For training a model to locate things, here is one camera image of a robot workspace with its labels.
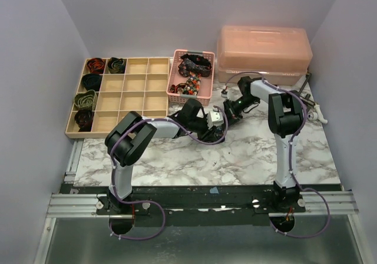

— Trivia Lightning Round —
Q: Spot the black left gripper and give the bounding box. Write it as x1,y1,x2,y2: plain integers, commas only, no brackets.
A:
187,115,217,143

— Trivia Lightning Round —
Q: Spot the navy floral tie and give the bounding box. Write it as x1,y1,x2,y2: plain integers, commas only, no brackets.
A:
210,126,225,143

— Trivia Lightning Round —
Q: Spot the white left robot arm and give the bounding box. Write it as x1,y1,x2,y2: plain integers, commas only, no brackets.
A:
105,99,230,214

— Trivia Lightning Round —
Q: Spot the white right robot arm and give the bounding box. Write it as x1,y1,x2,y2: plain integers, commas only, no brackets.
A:
221,76,307,189

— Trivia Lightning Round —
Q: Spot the pink plastic basket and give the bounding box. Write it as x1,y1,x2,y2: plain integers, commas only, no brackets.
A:
167,49,215,106

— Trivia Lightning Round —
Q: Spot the colourful patterned tie in basket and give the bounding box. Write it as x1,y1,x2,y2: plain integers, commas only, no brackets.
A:
168,75,201,95

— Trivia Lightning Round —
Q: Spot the dark floral tie in basket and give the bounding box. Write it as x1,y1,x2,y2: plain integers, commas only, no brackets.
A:
178,54,212,77

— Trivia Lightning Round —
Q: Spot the pink translucent storage box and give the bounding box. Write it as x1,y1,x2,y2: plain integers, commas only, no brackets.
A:
217,25,313,85

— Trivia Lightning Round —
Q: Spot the wooden compartment tray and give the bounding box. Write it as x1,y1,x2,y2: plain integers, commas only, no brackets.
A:
65,57,170,138

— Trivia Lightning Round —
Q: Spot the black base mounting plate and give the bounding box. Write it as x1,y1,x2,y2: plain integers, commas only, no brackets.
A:
66,186,305,227

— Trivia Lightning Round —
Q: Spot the green dark rolled tie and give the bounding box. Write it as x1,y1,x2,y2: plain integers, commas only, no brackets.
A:
107,57,127,74

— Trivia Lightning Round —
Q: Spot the dark red rolled tie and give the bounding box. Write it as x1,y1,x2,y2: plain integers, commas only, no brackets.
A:
74,110,94,132

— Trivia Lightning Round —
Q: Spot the olive green rolled tie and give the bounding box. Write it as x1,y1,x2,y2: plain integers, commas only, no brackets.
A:
73,90,98,111

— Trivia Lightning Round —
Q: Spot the navy rolled tie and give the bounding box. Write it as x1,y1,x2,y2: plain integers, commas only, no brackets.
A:
81,73,102,92

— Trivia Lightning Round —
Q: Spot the red black rolled tie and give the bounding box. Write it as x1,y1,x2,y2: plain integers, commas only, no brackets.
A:
86,58,106,74

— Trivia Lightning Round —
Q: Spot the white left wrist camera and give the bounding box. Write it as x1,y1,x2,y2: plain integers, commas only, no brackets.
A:
207,111,224,129

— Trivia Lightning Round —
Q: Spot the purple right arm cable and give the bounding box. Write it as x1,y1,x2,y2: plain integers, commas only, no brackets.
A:
224,71,332,238

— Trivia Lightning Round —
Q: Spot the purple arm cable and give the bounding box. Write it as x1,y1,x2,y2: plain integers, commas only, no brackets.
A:
109,105,229,241
224,71,332,238

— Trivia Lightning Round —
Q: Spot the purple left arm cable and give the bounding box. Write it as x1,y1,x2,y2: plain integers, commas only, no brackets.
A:
109,105,229,241

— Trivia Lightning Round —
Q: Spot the aluminium rail frame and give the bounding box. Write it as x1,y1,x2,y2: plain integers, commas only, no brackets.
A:
32,140,372,264

